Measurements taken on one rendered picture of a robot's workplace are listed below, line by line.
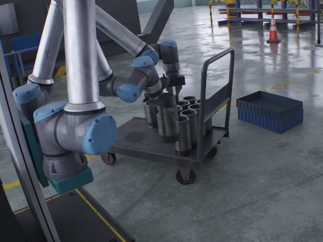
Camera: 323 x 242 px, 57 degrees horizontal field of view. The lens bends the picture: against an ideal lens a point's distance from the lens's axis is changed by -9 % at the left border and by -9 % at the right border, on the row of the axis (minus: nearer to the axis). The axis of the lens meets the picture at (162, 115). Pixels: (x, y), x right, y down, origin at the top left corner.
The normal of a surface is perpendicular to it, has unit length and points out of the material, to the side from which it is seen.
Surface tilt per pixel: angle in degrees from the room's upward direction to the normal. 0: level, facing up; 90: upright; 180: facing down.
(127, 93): 115
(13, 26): 90
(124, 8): 86
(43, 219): 90
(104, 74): 101
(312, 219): 0
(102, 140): 95
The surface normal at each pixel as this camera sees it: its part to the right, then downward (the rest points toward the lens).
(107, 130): 0.86, 0.17
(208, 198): -0.12, -0.93
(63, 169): 0.19, -0.02
